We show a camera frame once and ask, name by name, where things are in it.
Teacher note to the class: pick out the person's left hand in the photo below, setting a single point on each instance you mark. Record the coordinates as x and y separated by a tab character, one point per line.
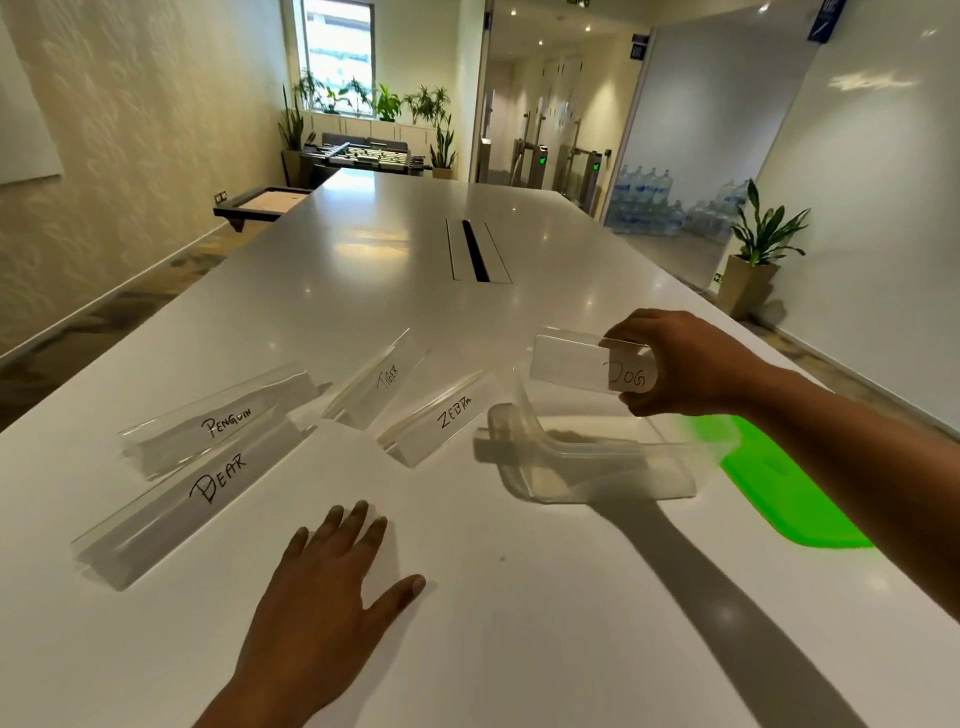
315	615

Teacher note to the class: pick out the person's right hand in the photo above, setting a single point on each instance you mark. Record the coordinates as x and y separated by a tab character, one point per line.
705	367

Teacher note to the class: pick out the green plastic lid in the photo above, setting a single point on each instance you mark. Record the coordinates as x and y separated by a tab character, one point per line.
787	487

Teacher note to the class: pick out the person's right forearm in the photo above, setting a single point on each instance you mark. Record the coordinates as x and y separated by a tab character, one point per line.
877	465

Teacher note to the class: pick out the potted plant tan planter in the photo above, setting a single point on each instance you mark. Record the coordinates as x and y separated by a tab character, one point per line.
757	247

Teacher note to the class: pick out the stack of water jugs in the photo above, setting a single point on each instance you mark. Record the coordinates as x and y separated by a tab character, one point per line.
645	199

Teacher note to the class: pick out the metal turnstile gate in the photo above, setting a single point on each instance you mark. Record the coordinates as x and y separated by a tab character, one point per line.
589	169
531	154

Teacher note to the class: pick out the tall snake plant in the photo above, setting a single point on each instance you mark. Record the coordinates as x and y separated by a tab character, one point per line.
292	139
444	150

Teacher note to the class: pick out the large blue hanging sign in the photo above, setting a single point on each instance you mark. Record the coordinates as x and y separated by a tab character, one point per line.
826	19

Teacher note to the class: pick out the small green potted plant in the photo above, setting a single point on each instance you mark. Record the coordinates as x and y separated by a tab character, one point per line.
345	97
388	103
427	103
307	90

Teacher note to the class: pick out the foosball table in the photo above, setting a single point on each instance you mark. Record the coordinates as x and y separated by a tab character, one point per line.
367	154

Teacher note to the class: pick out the white low cabinet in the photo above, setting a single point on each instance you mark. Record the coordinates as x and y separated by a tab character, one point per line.
375	131

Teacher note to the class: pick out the black side table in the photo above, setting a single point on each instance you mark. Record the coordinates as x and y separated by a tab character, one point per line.
262	202

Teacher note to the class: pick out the bright window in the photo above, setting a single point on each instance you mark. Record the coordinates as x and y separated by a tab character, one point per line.
337	52

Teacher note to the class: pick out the small blue wall sign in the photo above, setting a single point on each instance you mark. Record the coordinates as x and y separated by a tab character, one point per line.
639	46

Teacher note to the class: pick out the white wall board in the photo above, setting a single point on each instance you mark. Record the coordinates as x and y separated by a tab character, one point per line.
22	112

